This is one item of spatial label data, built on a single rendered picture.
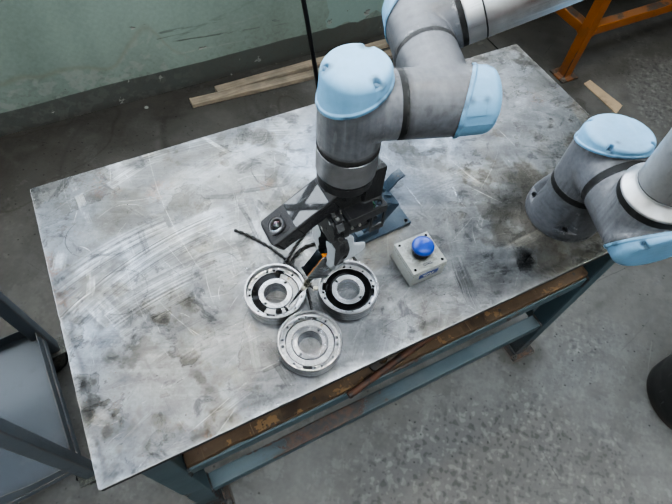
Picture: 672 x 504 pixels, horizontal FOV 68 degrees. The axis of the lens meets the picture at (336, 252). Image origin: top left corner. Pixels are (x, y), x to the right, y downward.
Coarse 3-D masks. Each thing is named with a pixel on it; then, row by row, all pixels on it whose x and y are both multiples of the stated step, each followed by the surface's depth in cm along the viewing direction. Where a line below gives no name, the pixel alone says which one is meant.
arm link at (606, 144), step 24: (600, 120) 84; (624, 120) 84; (576, 144) 86; (600, 144) 81; (624, 144) 80; (648, 144) 80; (576, 168) 86; (600, 168) 82; (624, 168) 80; (576, 192) 90
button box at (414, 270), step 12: (408, 240) 91; (432, 240) 91; (396, 252) 91; (408, 252) 90; (396, 264) 93; (408, 264) 88; (420, 264) 88; (432, 264) 88; (444, 264) 90; (408, 276) 90; (420, 276) 89; (432, 276) 92
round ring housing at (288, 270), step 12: (276, 264) 87; (252, 276) 86; (288, 276) 88; (300, 276) 86; (264, 288) 86; (276, 288) 88; (288, 288) 86; (264, 300) 85; (288, 300) 85; (300, 300) 85; (252, 312) 83; (288, 312) 84; (276, 324) 84
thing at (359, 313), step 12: (348, 264) 89; (360, 264) 88; (348, 276) 88; (372, 276) 88; (336, 288) 87; (360, 288) 87; (324, 300) 84; (348, 300) 86; (372, 300) 86; (336, 312) 84; (348, 312) 83; (360, 312) 83
